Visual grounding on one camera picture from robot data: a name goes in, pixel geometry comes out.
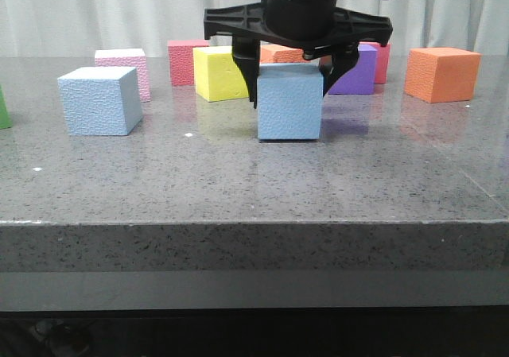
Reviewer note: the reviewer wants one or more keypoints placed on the green foam block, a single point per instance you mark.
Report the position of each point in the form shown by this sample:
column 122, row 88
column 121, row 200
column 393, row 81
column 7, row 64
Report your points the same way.
column 5, row 121

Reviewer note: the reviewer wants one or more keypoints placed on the yellow foam block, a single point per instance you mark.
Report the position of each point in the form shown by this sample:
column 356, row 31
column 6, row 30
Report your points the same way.
column 216, row 75

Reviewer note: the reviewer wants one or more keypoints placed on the red foam block left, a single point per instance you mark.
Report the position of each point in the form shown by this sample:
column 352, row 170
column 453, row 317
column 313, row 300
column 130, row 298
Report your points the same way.
column 181, row 63

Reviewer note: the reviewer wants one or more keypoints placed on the light blue foam block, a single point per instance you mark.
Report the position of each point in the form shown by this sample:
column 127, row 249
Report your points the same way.
column 101, row 101
column 290, row 97

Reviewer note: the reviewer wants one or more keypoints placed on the orange foam block right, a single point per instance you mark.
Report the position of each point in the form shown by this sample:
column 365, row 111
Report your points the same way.
column 441, row 74

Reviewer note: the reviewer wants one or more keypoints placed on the orange foam block dented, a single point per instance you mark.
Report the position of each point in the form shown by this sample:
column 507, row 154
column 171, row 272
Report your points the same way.
column 274, row 54

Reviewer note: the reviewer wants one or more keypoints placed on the purple foam block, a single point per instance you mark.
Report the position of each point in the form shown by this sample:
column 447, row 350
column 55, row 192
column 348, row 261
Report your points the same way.
column 360, row 80

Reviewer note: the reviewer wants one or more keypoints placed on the red foam block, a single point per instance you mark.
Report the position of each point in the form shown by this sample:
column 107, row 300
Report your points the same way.
column 382, row 61
column 181, row 63

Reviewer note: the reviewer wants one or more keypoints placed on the grey curtain backdrop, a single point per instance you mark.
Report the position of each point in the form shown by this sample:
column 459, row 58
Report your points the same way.
column 79, row 27

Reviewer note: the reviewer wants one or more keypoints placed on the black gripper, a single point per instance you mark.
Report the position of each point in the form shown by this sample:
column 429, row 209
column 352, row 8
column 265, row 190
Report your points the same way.
column 318, row 27

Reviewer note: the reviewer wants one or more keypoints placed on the pink foam block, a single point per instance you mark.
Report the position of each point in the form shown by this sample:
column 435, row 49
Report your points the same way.
column 127, row 57

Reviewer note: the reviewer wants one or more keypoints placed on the red foam block right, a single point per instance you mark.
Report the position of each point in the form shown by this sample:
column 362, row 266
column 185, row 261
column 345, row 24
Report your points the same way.
column 382, row 61

